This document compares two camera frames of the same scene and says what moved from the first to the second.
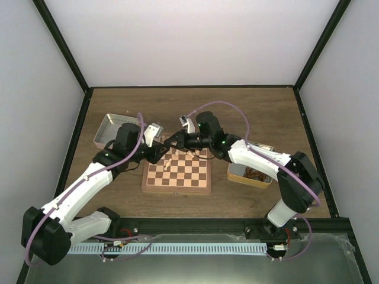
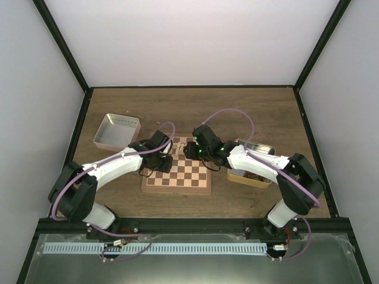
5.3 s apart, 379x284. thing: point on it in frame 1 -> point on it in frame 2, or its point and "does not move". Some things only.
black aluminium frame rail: x=248 y=226 does not move
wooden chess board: x=180 y=172 does not move
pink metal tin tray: x=108 y=130 does not move
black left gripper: x=156 y=157 -> x=166 y=167
